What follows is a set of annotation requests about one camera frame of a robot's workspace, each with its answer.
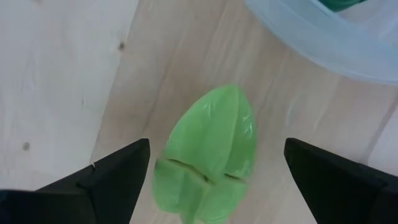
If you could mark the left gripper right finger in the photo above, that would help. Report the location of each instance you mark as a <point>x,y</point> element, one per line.
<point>342,193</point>

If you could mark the light green toy vegetable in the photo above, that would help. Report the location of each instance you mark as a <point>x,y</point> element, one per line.
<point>211,133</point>

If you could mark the dark green toy vegetable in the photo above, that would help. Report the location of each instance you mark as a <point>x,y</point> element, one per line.
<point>339,4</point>

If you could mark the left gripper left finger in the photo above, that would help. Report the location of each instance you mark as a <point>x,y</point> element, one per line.
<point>93,193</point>

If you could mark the clear plastic tupperware container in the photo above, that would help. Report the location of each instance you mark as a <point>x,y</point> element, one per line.
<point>326,40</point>

